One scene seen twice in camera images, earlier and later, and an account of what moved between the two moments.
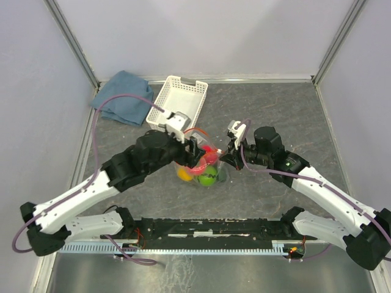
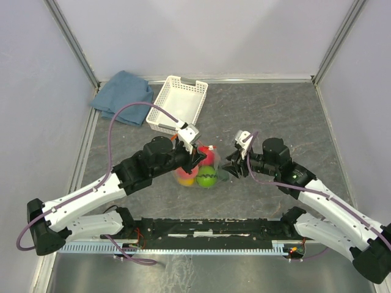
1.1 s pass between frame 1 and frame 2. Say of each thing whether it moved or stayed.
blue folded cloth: stayed
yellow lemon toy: moved
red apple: stayed
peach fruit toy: moved
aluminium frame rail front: stayed
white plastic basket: stayed
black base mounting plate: stayed
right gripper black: moved
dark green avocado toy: stayed
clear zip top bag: moved
